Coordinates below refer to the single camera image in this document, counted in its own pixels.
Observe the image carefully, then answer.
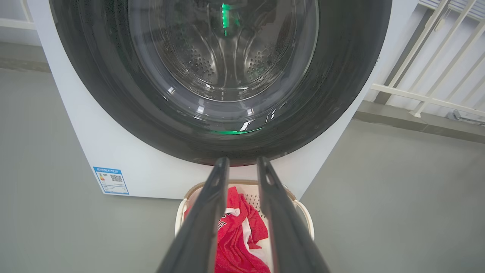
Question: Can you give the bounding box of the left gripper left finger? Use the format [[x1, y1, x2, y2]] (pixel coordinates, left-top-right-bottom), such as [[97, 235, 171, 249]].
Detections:
[[156, 157, 230, 273]]

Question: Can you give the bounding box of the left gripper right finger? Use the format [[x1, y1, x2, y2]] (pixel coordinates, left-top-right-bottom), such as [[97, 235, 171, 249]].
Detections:
[[257, 156, 331, 273]]

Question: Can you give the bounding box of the red jersey with white trim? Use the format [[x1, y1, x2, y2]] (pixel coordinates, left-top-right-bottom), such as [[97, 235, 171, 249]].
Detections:
[[185, 186, 272, 273]]

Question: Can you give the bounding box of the dark round washing machine door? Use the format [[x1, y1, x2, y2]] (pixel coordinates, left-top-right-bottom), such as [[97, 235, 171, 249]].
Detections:
[[48, 0, 393, 166]]

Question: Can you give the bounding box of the cream perforated laundry basket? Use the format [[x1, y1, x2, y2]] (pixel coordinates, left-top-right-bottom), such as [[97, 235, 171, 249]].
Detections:
[[174, 180, 315, 273]]

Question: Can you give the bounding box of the white front-load washing machine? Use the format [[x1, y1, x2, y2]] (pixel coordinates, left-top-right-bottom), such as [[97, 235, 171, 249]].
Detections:
[[27, 0, 421, 200]]

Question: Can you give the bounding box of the blue energy label sticker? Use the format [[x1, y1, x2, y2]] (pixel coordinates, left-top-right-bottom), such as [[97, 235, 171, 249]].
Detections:
[[93, 166, 130, 195]]

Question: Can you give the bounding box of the white metal railing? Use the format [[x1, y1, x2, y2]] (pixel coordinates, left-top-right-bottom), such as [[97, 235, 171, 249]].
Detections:
[[369, 0, 485, 118], [0, 0, 36, 31]]

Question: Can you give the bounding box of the grey metal floor fitting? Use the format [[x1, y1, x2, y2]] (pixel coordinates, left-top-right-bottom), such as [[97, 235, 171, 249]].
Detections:
[[446, 109, 485, 126]]

